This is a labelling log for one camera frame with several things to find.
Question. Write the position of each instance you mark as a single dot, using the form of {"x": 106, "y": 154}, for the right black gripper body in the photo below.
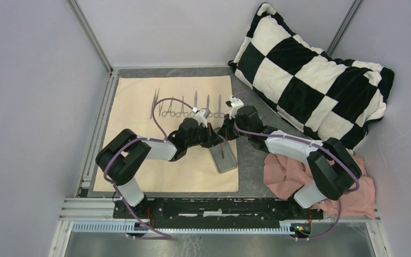
{"x": 230, "y": 134}

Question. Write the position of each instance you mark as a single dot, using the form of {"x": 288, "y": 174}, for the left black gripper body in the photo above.
{"x": 205, "y": 135}

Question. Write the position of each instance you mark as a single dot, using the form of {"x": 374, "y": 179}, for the steel scissors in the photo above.
{"x": 208, "y": 102}
{"x": 193, "y": 111}
{"x": 219, "y": 113}

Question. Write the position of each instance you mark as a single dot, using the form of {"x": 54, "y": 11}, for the metal instrument tray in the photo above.
{"x": 228, "y": 163}

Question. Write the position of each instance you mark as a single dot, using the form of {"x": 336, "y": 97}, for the steel forceps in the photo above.
{"x": 169, "y": 111}
{"x": 182, "y": 112}

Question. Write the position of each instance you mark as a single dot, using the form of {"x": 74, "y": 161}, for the long pointed steel tweezers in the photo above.
{"x": 155, "y": 99}

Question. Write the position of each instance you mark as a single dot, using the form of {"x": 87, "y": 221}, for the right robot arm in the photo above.
{"x": 333, "y": 169}

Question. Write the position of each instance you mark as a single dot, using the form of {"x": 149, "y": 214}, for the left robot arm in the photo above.
{"x": 122, "y": 157}

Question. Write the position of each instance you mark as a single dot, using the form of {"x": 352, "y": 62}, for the pink crumpled cloth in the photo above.
{"x": 284, "y": 175}

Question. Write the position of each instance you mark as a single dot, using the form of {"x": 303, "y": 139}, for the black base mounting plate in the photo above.
{"x": 215, "y": 213}

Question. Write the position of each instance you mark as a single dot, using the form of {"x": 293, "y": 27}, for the black white checkered pillow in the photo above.
{"x": 320, "y": 96}

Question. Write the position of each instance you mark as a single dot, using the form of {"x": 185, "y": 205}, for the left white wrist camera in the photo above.
{"x": 201, "y": 116}

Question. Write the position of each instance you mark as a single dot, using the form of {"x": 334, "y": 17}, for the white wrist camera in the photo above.
{"x": 201, "y": 116}
{"x": 234, "y": 104}

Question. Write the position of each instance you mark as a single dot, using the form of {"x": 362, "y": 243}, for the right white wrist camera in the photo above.
{"x": 234, "y": 104}

